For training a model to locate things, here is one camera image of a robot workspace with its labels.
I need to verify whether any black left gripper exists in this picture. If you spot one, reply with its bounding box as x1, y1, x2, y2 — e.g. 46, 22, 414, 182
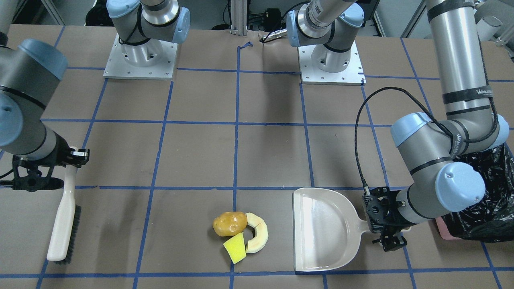
362, 187, 409, 251

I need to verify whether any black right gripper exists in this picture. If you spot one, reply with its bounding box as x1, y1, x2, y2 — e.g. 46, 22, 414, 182
11, 147, 90, 191

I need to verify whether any beige dustpan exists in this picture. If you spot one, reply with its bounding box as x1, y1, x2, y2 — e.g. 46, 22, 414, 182
292, 187, 412, 273

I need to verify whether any white hand brush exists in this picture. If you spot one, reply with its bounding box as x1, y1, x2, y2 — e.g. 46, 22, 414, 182
47, 166, 81, 265

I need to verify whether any pale curved peel slice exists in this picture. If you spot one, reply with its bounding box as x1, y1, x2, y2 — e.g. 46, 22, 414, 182
246, 212, 269, 254

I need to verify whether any yellow sponge wedge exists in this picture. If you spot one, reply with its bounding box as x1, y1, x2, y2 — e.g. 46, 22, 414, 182
223, 232, 247, 264

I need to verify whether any brown potato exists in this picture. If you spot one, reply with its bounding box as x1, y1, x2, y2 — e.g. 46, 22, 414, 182
212, 212, 248, 237

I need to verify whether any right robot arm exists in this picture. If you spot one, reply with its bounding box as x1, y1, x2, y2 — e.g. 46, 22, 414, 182
1, 0, 191, 192

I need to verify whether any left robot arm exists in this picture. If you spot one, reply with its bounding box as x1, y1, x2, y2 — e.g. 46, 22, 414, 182
355, 0, 509, 251

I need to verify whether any pink bin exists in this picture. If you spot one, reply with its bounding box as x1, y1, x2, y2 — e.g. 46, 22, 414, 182
434, 217, 462, 241

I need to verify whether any black trash bag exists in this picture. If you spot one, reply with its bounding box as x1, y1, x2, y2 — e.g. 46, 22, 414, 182
442, 144, 514, 243

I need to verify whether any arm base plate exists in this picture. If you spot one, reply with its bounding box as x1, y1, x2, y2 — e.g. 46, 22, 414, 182
298, 42, 367, 85
103, 35, 179, 80

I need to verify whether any aluminium frame post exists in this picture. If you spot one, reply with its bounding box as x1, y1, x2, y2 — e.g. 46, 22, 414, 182
230, 0, 248, 38

